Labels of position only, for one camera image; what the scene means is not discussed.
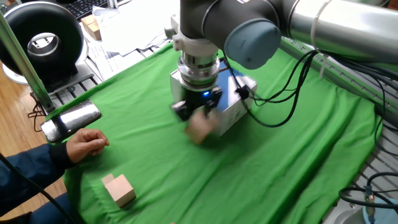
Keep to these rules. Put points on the white paper stack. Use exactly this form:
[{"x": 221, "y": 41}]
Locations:
[{"x": 133, "y": 28}]

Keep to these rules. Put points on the person leg blue trousers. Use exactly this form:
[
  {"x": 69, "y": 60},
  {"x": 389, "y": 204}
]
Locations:
[{"x": 53, "y": 211}]

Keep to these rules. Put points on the black keyboard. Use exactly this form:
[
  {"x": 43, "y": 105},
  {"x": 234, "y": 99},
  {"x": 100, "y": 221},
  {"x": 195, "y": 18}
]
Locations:
[{"x": 84, "y": 6}]

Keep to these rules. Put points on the white blue cardboard box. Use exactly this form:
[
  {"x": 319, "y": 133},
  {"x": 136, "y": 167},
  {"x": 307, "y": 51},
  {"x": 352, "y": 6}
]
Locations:
[{"x": 231, "y": 105}]

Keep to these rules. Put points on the large wooden cube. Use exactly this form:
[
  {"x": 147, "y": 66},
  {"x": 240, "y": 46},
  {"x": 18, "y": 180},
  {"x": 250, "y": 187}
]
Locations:
[{"x": 121, "y": 190}]

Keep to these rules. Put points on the left forearm blue sleeve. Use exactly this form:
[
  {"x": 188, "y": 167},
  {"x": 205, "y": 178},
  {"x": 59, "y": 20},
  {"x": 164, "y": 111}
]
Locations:
[{"x": 28, "y": 171}]

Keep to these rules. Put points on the small wooden cube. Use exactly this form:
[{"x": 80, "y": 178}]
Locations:
[{"x": 107, "y": 179}]

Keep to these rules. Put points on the person left hand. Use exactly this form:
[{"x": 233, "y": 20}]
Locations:
[{"x": 85, "y": 146}]

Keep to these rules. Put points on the printed paper sheet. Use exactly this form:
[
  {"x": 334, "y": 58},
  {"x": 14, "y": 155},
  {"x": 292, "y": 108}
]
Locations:
[{"x": 115, "y": 63}]

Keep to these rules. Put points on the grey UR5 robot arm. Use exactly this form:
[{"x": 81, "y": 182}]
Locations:
[{"x": 248, "y": 18}]

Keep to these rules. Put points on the wooden block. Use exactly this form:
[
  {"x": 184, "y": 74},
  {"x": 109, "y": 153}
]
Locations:
[
  {"x": 94, "y": 31},
  {"x": 88, "y": 20}
]

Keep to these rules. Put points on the green aluminium post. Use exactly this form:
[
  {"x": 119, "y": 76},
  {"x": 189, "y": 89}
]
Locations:
[{"x": 26, "y": 65}]

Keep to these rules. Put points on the green cloth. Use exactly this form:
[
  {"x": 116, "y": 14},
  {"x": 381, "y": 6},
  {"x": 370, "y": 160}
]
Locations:
[{"x": 186, "y": 180}]

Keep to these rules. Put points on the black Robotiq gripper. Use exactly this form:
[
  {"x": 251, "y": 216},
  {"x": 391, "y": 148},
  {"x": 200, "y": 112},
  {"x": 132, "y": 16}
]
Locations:
[{"x": 199, "y": 95}]

